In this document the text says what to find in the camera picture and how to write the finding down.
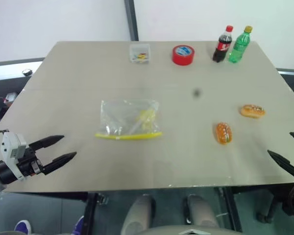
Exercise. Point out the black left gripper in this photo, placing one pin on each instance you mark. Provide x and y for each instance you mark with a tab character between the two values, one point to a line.
27	165

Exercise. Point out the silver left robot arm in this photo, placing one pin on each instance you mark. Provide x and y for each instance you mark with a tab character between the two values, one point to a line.
2	172

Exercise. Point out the clear zip bag yellow seal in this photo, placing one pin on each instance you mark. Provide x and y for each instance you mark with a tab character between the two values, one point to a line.
122	117

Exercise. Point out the red and white small item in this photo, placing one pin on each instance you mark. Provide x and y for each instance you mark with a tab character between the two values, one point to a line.
11	97

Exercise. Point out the black metal table leg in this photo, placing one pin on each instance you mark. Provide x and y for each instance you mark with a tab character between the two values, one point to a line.
90	213
231	208

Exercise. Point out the purple shoe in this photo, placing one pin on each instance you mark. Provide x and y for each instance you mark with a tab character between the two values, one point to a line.
78	225
23	226

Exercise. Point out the dark side bench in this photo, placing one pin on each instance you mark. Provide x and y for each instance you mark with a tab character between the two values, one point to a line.
5	85

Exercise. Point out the small white round object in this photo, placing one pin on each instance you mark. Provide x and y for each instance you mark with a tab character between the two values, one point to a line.
27	72

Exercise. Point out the grey rounded robot leg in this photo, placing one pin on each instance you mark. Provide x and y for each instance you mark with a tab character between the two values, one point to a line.
137	215
201	211

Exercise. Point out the green soda bottle yellow cap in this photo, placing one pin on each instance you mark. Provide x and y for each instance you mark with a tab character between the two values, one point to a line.
238	47

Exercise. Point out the cola bottle red cap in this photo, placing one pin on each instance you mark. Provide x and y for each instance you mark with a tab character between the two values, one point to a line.
221	47

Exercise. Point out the grey robot torso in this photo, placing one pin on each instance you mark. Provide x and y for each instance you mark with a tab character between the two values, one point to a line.
186	230

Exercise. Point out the small coloured clips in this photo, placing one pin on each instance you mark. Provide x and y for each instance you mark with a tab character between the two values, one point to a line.
140	57

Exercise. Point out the clear plastic box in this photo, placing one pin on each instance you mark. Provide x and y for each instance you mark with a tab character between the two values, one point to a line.
134	50

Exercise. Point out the red tape roll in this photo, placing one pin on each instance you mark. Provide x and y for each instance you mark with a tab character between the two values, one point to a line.
179	60

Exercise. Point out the dark vertical wall post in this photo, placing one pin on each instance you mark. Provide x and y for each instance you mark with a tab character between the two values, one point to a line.
131	19

